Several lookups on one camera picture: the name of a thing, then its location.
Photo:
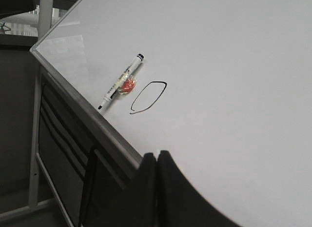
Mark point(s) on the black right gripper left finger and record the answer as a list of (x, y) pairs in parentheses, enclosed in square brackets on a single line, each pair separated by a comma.
[(142, 194)]

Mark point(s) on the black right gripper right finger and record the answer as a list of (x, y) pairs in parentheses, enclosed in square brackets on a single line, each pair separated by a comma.
[(178, 202)]

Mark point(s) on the red round magnet with tape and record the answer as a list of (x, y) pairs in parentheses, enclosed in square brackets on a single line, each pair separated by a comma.
[(128, 85)]

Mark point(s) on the white whiteboard marker pen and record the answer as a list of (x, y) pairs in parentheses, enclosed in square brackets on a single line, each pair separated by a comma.
[(122, 79)]

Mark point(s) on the large white whiteboard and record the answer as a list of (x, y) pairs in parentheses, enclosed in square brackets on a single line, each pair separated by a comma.
[(225, 86)]

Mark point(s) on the dark cabinet with handle bar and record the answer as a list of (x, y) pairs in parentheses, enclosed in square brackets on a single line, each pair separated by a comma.
[(88, 174)]

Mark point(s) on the grey whiteboard stand frame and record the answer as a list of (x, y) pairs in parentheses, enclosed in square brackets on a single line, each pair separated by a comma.
[(37, 165)]

